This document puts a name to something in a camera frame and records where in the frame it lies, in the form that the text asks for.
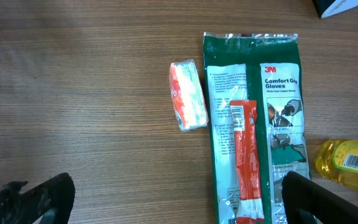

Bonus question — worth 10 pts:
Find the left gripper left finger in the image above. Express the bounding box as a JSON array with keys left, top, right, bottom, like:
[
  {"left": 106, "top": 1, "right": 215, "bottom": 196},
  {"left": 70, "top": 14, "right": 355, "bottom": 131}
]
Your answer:
[{"left": 0, "top": 172, "right": 75, "bottom": 224}]

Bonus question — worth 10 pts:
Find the red snack stick packet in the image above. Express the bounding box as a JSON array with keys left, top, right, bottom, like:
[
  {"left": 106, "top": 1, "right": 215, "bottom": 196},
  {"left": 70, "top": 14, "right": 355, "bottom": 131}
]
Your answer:
[{"left": 230, "top": 100, "right": 264, "bottom": 223}]

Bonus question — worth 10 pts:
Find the white barcode scanner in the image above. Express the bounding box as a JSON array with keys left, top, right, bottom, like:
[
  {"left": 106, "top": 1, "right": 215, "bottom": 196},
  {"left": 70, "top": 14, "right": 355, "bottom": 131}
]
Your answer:
[{"left": 313, "top": 0, "right": 358, "bottom": 19}]

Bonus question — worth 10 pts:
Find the small red white packet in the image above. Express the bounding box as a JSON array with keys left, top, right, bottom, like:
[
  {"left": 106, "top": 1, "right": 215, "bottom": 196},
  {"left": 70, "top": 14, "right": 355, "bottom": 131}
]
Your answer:
[{"left": 169, "top": 60, "right": 209, "bottom": 131}]

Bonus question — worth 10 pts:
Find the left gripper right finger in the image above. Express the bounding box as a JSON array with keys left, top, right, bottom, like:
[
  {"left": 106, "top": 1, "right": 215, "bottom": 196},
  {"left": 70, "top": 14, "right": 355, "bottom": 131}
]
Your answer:
[{"left": 282, "top": 171, "right": 358, "bottom": 224}]

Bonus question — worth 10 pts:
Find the green 3M gloves package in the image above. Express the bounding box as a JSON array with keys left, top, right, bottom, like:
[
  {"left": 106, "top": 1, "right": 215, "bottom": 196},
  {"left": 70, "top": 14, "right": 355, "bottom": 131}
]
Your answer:
[{"left": 203, "top": 32, "right": 310, "bottom": 223}]

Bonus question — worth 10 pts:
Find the yellow liquid soap bottle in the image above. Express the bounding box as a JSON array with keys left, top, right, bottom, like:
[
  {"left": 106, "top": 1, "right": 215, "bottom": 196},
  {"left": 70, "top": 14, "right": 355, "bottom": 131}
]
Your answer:
[{"left": 314, "top": 139, "right": 358, "bottom": 190}]

